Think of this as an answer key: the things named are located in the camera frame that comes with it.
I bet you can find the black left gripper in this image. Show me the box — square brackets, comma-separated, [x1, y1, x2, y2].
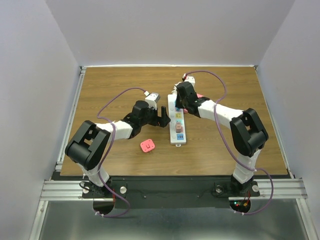
[139, 104, 171, 128]

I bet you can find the pink triangular power strip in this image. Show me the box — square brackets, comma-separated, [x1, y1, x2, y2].
[183, 93, 203, 114]

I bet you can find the white multicolour power strip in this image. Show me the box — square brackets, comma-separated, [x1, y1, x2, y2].
[167, 94, 187, 147]

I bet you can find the pink square plug adapter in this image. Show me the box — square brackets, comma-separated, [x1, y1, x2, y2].
[140, 138, 156, 153]

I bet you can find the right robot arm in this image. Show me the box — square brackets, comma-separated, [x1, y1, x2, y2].
[174, 81, 269, 195]

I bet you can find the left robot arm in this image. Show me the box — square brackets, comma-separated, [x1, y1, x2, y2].
[64, 100, 171, 197]

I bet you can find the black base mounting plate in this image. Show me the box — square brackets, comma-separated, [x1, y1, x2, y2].
[51, 175, 270, 210]

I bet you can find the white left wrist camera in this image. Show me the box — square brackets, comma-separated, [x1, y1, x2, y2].
[144, 92, 160, 110]

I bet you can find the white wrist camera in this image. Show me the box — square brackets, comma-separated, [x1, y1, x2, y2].
[182, 73, 196, 87]
[144, 92, 160, 110]

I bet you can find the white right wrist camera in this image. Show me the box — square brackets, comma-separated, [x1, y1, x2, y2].
[182, 73, 196, 87]

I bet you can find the aluminium left side rail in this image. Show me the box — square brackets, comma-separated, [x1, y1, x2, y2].
[54, 66, 87, 172]

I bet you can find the aluminium rail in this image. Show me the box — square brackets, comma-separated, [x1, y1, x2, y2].
[39, 180, 93, 201]
[54, 66, 87, 172]
[253, 65, 310, 200]

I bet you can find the aluminium front rail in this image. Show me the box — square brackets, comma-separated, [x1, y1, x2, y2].
[39, 180, 93, 201]

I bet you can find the aluminium right side rail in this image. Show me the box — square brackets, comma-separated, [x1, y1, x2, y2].
[253, 65, 310, 200]

